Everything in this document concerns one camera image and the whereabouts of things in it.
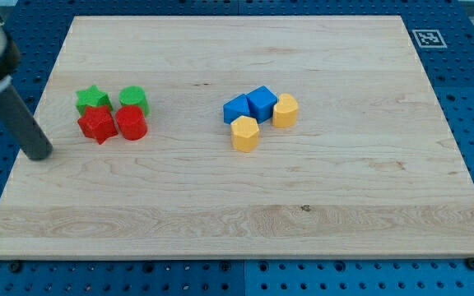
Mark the yellow hexagon block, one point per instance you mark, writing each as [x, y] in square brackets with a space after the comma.
[244, 133]

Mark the black bolt front right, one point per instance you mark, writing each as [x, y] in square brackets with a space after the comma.
[469, 263]

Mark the red star block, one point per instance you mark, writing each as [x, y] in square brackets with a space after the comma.
[97, 123]

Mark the green cylinder block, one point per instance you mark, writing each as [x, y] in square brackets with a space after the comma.
[134, 95]

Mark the yellow heart-shaped block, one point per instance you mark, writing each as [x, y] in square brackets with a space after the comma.
[285, 111]

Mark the red cylinder block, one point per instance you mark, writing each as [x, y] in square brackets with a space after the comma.
[131, 122]

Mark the black bolt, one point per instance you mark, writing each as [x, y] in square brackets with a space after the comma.
[14, 266]
[469, 263]

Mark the blue cube block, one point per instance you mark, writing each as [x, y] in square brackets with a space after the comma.
[261, 102]

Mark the green star block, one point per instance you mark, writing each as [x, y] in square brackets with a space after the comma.
[91, 97]

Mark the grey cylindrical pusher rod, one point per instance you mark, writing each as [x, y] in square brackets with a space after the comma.
[21, 124]

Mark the black bolt front left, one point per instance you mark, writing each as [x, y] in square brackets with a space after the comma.
[14, 266]

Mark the white fiducial marker tag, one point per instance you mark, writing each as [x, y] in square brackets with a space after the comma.
[429, 39]

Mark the light wooden board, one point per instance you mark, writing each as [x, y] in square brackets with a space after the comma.
[370, 170]

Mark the blue triangular block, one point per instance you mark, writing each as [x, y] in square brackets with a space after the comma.
[238, 106]

